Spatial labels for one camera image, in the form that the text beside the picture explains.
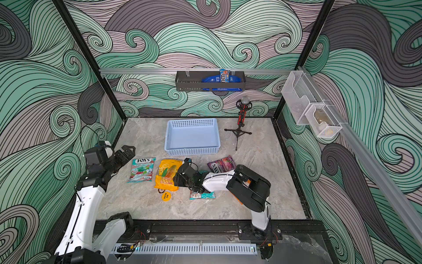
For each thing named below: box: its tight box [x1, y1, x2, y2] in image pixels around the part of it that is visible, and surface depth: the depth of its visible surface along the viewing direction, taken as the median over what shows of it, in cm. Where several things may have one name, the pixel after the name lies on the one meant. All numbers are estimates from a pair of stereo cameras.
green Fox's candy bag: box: [126, 157, 157, 184], surface depth 92 cm
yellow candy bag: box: [153, 158, 183, 192], surface depth 89 cm
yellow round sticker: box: [161, 191, 172, 202], surface depth 85 cm
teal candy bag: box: [189, 190, 216, 200], surface depth 83 cm
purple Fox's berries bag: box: [206, 155, 237, 174], surface depth 95 cm
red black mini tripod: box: [224, 96, 253, 151], surface depth 98 cm
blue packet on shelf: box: [201, 68, 243, 92], surface depth 94 cm
